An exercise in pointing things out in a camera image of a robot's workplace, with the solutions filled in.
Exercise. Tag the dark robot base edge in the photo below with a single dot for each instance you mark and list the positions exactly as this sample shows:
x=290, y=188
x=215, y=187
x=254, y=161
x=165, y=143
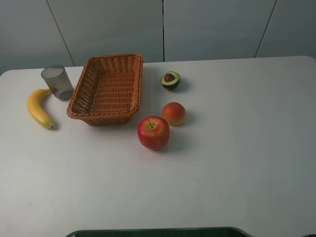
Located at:
x=173, y=232

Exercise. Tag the grey translucent plastic cup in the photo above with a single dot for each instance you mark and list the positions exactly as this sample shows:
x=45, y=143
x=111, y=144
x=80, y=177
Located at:
x=58, y=82

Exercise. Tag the orange red peach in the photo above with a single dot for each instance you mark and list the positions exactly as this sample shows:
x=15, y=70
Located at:
x=174, y=113

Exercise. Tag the brown wicker basket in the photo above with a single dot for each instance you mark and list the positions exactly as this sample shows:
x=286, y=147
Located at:
x=109, y=90

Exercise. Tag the red apple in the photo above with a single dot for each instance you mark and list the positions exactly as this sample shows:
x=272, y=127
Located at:
x=153, y=132

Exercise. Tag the yellow banana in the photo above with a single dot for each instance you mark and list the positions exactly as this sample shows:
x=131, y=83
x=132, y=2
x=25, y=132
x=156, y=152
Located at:
x=34, y=106

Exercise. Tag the halved green avocado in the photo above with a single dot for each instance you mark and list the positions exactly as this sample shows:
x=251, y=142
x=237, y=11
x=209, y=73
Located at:
x=170, y=80

